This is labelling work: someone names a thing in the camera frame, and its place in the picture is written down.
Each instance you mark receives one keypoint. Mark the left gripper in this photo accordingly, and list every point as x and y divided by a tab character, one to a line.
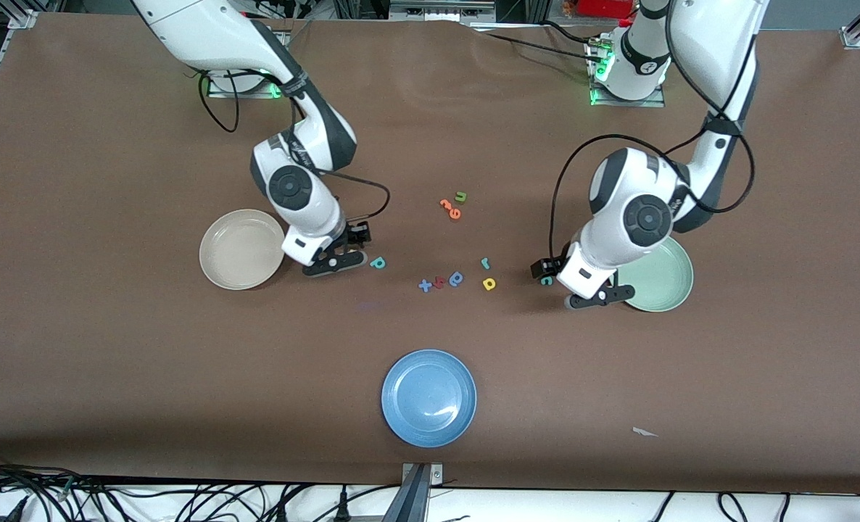
555	267

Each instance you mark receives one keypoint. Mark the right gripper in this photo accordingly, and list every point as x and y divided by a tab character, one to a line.
352	235

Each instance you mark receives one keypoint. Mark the teal foam letter p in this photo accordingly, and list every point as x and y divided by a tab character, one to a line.
374	261

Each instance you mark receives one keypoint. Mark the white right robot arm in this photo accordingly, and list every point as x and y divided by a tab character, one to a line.
220	36

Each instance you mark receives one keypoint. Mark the blue foam plus sign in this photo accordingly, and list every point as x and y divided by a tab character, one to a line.
425	286

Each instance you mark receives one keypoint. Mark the red foam letter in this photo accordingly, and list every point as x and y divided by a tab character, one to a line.
439	283

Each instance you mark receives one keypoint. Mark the blue foam letter a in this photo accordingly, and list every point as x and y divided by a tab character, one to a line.
452	281

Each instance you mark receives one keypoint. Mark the green round plate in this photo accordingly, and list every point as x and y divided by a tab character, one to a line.
662	283

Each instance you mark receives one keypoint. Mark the beige round plate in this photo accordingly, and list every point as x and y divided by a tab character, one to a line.
241	250

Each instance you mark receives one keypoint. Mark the blue round plate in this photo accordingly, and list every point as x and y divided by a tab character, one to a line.
428	399

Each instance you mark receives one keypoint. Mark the white paper scrap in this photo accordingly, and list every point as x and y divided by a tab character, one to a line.
642	432

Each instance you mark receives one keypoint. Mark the grey metal box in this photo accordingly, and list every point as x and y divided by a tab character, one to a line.
441	11

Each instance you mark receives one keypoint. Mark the red background object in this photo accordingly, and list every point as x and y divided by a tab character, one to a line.
604	7

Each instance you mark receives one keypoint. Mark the grey metal beam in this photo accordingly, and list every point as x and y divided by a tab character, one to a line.
408	504

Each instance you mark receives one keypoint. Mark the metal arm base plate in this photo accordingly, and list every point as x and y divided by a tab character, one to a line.
216	90
655	101

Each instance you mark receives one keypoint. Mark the silver table edge bracket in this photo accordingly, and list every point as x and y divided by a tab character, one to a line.
437	475

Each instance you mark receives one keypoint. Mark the silver table corner bracket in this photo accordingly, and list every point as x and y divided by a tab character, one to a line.
854	38
22	20

